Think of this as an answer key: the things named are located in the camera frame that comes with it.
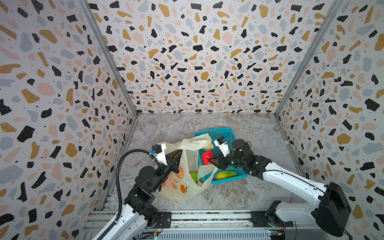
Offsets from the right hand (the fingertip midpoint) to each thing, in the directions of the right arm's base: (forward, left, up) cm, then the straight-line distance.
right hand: (208, 157), depth 74 cm
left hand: (-1, +12, +10) cm, 15 cm away
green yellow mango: (-2, -11, -16) cm, 19 cm away
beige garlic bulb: (+15, -1, -15) cm, 21 cm away
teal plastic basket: (+8, -1, +7) cm, 11 cm away
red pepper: (+1, +1, 0) cm, 1 cm away
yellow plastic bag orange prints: (-12, +10, -2) cm, 16 cm away
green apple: (-5, +7, -13) cm, 16 cm away
